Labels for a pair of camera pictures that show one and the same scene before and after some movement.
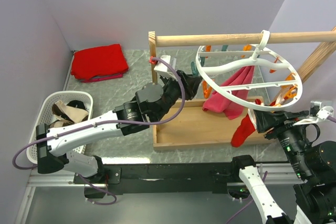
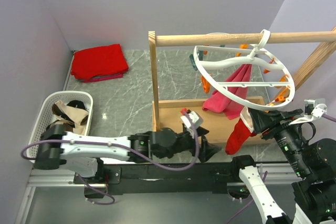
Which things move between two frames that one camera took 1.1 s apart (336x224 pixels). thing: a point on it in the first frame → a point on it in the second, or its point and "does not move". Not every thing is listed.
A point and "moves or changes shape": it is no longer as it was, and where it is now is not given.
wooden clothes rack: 195,127 does not move
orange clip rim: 292,89 → 282,95
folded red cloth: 98,63 does not move
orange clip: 290,77 → 285,88
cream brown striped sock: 66,116 does not move
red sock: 248,126 moves or changes shape
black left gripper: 191,84 → 207,149
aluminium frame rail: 46,180 does not move
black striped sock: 76,104 does not move
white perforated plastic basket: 45,114 does not move
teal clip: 194,70 → 193,62
